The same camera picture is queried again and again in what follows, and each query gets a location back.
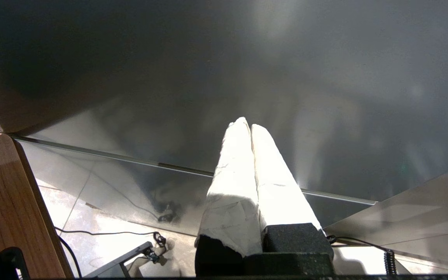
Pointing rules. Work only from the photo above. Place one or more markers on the wooden table top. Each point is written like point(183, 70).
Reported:
point(14, 202)

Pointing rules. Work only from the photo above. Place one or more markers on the grey base cabinet front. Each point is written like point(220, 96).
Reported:
point(422, 217)

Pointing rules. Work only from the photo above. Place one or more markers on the stainless steel refrigerator door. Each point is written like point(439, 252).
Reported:
point(208, 58)

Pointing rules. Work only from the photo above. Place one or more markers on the black bracket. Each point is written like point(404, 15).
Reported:
point(12, 262)

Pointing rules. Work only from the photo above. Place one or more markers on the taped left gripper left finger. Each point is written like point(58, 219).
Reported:
point(231, 194)

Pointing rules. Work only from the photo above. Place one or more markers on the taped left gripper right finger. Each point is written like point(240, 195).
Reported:
point(278, 194)

